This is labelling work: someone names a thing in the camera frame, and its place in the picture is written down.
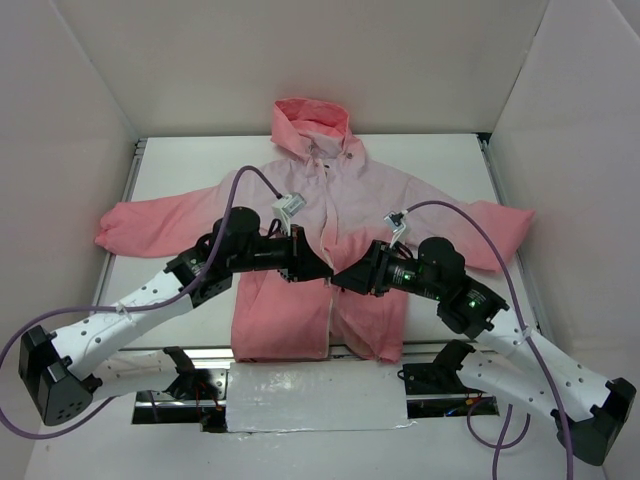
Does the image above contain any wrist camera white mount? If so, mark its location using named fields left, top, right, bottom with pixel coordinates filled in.
left=384, top=210, right=410, bottom=247
left=272, top=192, right=307, bottom=235

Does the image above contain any white foil covered panel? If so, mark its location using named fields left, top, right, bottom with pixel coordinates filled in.
left=226, top=360, right=412, bottom=433

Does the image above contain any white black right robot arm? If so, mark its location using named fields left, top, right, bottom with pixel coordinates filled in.
left=332, top=237, right=636, bottom=466

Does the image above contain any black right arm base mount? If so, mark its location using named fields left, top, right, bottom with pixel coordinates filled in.
left=397, top=340, right=476, bottom=395

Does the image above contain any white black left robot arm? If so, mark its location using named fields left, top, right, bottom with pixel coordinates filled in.
left=18, top=207, right=332, bottom=426

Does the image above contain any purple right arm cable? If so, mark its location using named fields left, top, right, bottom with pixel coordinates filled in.
left=402, top=200, right=576, bottom=480

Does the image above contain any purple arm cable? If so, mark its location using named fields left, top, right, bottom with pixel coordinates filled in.
left=0, top=165, right=284, bottom=441
left=402, top=200, right=576, bottom=480

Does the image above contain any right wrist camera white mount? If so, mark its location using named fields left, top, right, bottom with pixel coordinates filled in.
left=384, top=210, right=410, bottom=247

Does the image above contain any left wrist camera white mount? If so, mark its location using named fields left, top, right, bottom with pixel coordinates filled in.
left=272, top=192, right=307, bottom=235

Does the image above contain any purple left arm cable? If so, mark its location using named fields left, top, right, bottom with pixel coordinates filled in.
left=0, top=165, right=284, bottom=441

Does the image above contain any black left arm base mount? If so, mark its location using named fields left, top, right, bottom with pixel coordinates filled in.
left=162, top=346, right=226, bottom=402

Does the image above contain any pink hooded zip jacket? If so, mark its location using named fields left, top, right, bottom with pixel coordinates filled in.
left=94, top=97, right=539, bottom=365

